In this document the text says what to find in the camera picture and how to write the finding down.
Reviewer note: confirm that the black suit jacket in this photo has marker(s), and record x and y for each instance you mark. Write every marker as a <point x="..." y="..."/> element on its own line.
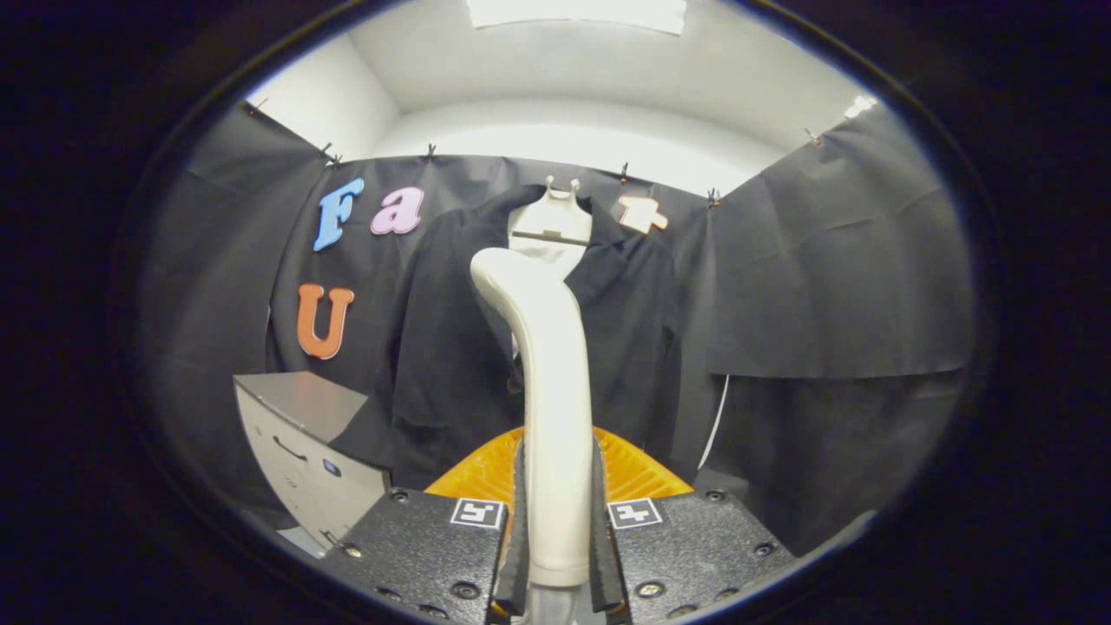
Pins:
<point x="451" y="365"/>

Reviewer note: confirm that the small ceiling light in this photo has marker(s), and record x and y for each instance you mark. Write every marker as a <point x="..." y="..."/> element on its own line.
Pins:
<point x="861" y="106"/>

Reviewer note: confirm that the grey cabinet unit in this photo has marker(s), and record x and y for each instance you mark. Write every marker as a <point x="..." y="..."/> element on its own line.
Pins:
<point x="295" y="434"/>

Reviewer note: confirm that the white mannequin torso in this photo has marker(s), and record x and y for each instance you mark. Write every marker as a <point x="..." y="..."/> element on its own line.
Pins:
<point x="551" y="217"/>

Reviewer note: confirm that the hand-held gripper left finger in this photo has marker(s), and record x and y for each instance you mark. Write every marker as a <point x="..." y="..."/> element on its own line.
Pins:
<point x="510" y="573"/>

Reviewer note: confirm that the black backdrop cloth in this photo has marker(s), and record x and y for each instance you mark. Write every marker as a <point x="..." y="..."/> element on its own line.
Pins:
<point x="833" y="278"/>

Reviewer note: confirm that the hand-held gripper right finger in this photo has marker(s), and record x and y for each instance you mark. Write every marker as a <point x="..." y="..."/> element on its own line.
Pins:
<point x="608" y="573"/>

